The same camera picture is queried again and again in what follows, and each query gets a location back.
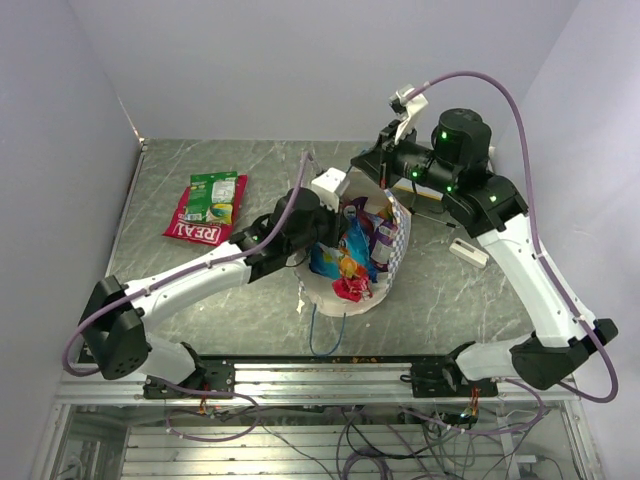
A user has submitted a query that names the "pink small candy packet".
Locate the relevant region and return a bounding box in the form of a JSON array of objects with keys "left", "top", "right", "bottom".
[{"left": 332, "top": 275, "right": 373, "bottom": 303}]

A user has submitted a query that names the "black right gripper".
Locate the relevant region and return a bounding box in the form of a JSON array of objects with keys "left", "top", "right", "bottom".
[{"left": 350, "top": 118, "right": 459, "bottom": 195}]

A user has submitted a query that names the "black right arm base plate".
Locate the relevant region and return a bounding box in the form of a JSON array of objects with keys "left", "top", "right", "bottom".
[{"left": 400, "top": 355, "right": 499, "bottom": 398}]

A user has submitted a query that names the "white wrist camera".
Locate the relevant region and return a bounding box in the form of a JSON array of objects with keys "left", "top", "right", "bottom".
[
  {"left": 310, "top": 168, "right": 349, "bottom": 212},
  {"left": 389, "top": 84, "right": 429, "bottom": 144}
]

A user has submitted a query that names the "blue candy snack bag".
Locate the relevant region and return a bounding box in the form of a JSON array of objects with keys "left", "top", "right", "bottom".
[{"left": 309, "top": 217, "right": 377, "bottom": 283}]

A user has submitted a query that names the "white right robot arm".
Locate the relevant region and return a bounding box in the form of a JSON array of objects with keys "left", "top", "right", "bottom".
[{"left": 350, "top": 108, "right": 618, "bottom": 396}]

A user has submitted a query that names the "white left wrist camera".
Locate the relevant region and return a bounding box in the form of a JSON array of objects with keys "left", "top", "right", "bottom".
[{"left": 310, "top": 168, "right": 349, "bottom": 212}]

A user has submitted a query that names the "purple candy snack bag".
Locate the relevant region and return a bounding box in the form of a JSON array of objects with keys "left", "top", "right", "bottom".
[{"left": 351, "top": 196, "right": 398, "bottom": 272}]

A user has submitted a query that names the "white small box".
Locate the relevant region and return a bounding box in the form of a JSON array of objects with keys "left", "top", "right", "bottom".
[{"left": 449, "top": 238, "right": 489, "bottom": 269}]

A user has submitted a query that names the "aluminium frame rail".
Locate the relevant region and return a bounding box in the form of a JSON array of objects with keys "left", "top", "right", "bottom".
[{"left": 54, "top": 362, "right": 581, "bottom": 406}]

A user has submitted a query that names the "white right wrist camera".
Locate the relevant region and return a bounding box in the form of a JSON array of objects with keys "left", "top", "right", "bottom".
[{"left": 389, "top": 84, "right": 429, "bottom": 144}]

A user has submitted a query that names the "red REAL chips bag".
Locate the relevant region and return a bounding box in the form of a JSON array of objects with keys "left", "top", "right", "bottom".
[{"left": 163, "top": 173, "right": 248, "bottom": 247}]

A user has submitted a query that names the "green chips snack bag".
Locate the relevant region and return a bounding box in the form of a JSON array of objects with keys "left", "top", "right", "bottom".
[{"left": 184, "top": 171, "right": 238, "bottom": 225}]

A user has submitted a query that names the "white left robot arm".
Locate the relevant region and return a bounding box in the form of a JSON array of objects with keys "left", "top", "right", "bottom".
[{"left": 82, "top": 187, "right": 346, "bottom": 397}]

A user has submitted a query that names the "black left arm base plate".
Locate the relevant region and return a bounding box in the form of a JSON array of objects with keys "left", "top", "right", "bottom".
[{"left": 143, "top": 360, "right": 235, "bottom": 400}]

